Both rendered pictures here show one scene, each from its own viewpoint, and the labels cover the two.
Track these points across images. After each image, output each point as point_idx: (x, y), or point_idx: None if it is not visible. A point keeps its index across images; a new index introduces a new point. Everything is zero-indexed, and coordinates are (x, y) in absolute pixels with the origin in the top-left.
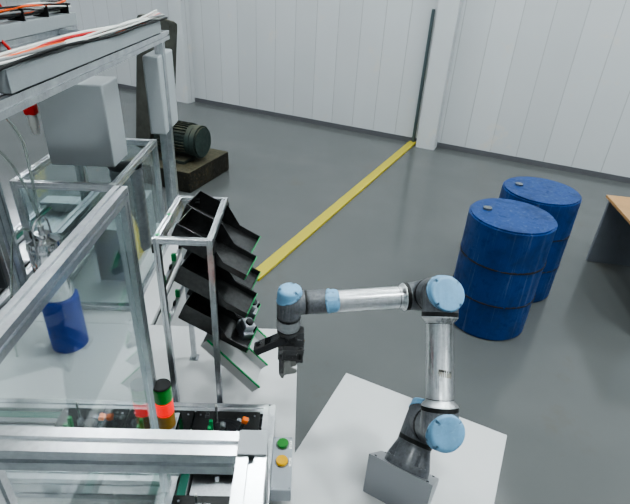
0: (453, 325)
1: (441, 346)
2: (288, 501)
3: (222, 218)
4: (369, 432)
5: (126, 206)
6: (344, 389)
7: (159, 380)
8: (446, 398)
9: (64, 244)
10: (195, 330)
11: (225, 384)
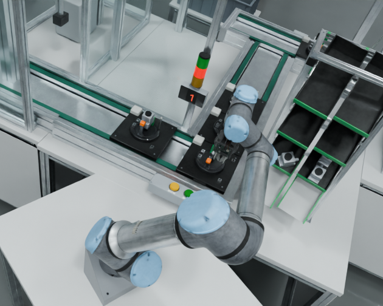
0: (172, 232)
1: (158, 218)
2: (151, 197)
3: None
4: (183, 285)
5: None
6: (242, 293)
7: (208, 55)
8: (120, 231)
9: None
10: (350, 205)
11: (276, 203)
